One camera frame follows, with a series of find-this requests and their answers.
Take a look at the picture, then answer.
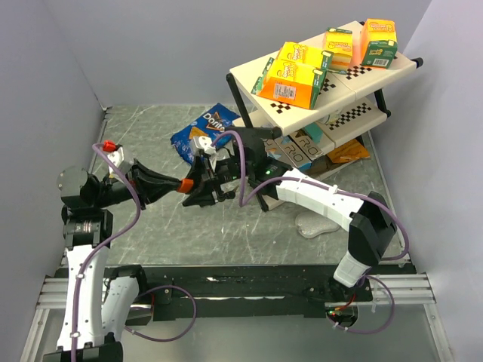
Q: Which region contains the orange padlock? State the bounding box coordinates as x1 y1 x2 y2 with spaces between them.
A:
177 178 194 194

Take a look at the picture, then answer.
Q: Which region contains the tall orange green carton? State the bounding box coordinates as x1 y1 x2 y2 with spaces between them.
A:
360 19 398 69

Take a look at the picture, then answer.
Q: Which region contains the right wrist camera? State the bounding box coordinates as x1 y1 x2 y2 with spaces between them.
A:
189 136 217 161

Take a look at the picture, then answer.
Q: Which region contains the orange flat packet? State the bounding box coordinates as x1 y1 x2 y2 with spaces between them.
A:
327 139 370 164

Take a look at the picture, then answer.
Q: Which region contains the purple cable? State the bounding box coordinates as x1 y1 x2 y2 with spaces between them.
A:
211 130 412 335
69 142 197 362

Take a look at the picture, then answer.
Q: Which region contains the small yellow green carton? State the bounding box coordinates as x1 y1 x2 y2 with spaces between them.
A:
323 28 353 71

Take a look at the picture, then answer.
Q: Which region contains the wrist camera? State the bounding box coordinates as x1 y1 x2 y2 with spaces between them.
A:
189 136 217 161
103 140 134 175

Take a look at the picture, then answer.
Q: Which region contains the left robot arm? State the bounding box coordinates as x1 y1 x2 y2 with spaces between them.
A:
43 161 182 361

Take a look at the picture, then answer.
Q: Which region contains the blue Doritos chip bag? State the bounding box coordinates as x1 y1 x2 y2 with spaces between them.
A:
170 102 242 165

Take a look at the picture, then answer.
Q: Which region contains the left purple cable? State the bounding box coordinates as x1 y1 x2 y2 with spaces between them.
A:
69 142 197 362

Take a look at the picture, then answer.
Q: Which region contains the teal box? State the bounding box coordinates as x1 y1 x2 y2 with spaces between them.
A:
303 122 324 143

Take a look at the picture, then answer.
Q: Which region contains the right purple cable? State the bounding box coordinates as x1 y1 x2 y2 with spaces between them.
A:
211 130 412 335

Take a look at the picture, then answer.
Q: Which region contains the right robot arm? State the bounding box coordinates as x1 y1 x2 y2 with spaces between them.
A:
132 127 399 301

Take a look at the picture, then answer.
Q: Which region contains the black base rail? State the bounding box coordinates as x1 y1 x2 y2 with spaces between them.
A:
96 263 374 322

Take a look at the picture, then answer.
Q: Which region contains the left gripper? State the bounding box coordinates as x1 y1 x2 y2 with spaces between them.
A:
91 157 179 209

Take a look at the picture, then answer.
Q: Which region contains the front orange yellow carton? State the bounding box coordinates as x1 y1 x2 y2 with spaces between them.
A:
251 57 328 109

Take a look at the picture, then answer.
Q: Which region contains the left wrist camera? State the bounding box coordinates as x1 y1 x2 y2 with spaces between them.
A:
103 140 134 175

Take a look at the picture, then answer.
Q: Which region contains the black frame beige shelf rack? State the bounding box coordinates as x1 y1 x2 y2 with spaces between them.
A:
225 19 424 178

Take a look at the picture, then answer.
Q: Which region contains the rear yellow carton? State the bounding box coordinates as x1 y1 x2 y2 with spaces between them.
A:
277 41 334 69

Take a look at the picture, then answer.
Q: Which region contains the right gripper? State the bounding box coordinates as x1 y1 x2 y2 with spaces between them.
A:
179 155 252 208

